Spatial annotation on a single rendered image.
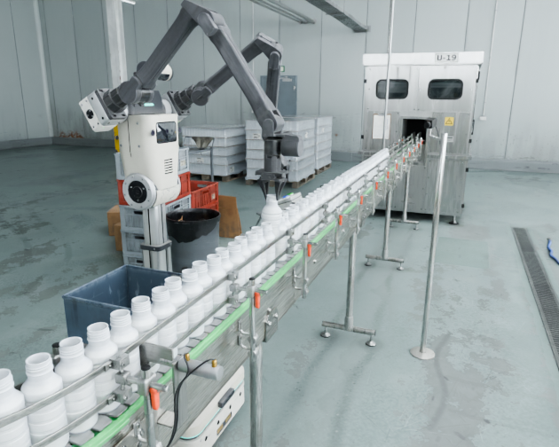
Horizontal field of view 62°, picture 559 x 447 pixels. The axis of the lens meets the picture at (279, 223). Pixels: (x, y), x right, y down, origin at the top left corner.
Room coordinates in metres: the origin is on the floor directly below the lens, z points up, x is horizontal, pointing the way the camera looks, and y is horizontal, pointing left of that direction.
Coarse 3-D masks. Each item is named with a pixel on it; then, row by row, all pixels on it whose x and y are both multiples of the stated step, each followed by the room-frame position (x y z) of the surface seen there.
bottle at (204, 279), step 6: (198, 264) 1.12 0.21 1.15; (204, 264) 1.10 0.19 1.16; (198, 270) 1.09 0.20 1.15; (204, 270) 1.10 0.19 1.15; (198, 276) 1.09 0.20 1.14; (204, 276) 1.09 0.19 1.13; (198, 282) 1.08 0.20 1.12; (204, 282) 1.08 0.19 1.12; (210, 282) 1.10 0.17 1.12; (204, 288) 1.08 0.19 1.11; (210, 294) 1.10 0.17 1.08; (204, 300) 1.08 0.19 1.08; (210, 300) 1.09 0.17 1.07; (204, 306) 1.08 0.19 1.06; (210, 306) 1.09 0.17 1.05; (204, 312) 1.08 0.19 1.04; (210, 318) 1.09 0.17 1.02; (204, 324) 1.08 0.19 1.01
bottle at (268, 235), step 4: (264, 224) 1.50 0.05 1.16; (268, 224) 1.47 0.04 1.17; (264, 228) 1.47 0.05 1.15; (268, 228) 1.47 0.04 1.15; (264, 232) 1.47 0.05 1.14; (268, 232) 1.47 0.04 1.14; (264, 236) 1.47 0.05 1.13; (268, 236) 1.47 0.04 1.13; (272, 236) 1.48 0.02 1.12; (268, 240) 1.46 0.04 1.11; (272, 240) 1.47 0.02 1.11; (268, 248) 1.46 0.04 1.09; (272, 248) 1.47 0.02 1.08; (268, 252) 1.46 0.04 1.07; (272, 252) 1.47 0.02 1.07; (268, 256) 1.46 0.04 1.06; (272, 256) 1.47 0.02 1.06; (268, 260) 1.46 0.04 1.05; (272, 264) 1.47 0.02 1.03; (272, 268) 1.47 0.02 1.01
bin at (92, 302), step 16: (112, 272) 1.59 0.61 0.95; (128, 272) 1.66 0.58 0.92; (144, 272) 1.63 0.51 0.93; (160, 272) 1.61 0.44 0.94; (176, 272) 1.59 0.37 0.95; (80, 288) 1.45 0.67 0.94; (96, 288) 1.51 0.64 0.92; (112, 288) 1.59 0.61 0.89; (128, 288) 1.66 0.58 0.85; (144, 288) 1.64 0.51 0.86; (64, 304) 1.38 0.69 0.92; (80, 304) 1.36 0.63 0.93; (96, 304) 1.33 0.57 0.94; (112, 304) 1.31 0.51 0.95; (128, 304) 1.66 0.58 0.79; (80, 320) 1.36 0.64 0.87; (96, 320) 1.34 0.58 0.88; (80, 336) 1.36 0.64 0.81
